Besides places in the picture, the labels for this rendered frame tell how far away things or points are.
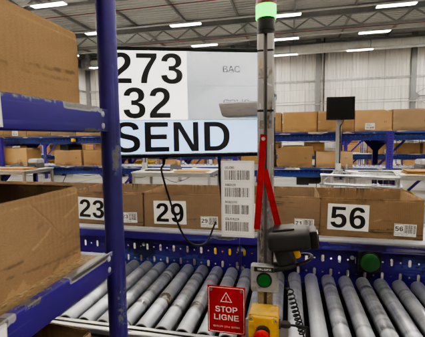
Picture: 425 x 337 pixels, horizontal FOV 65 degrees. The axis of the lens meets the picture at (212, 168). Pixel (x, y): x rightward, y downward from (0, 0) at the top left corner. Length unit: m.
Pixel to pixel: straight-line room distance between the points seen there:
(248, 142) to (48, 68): 0.63
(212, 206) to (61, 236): 1.09
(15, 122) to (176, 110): 0.63
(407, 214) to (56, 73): 1.36
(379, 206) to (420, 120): 4.85
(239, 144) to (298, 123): 5.04
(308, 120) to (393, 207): 4.57
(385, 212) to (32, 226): 1.31
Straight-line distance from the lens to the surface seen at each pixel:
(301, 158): 5.71
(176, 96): 0.94
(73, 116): 0.42
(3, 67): 0.40
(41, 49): 0.44
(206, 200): 1.50
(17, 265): 0.42
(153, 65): 0.96
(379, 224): 1.51
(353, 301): 1.29
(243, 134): 0.94
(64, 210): 0.47
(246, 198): 0.85
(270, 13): 0.88
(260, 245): 0.88
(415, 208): 1.54
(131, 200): 1.63
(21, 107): 0.36
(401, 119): 6.21
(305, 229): 0.81
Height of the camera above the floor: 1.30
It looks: 5 degrees down
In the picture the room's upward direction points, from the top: 1 degrees counter-clockwise
